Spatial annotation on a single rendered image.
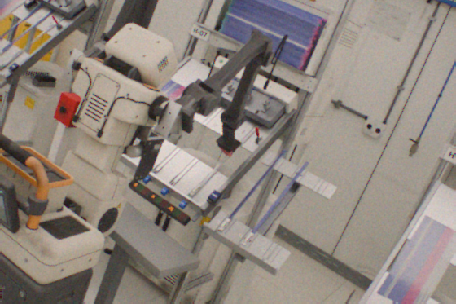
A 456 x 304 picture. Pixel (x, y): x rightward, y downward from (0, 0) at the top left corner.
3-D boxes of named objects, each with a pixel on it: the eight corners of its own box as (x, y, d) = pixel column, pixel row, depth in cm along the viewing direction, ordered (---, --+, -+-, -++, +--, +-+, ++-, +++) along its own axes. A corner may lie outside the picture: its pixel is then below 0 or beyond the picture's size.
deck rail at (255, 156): (204, 218, 241) (203, 210, 237) (201, 215, 242) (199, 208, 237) (296, 118, 275) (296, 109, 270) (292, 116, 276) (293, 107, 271)
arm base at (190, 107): (160, 99, 177) (189, 115, 173) (176, 85, 182) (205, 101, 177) (161, 118, 184) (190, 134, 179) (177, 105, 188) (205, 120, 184)
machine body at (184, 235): (186, 319, 282) (231, 218, 267) (94, 248, 312) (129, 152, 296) (245, 287, 338) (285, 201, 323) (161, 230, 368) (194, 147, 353)
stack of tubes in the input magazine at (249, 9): (300, 70, 262) (322, 18, 255) (217, 31, 283) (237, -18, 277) (310, 72, 272) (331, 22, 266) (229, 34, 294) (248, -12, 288)
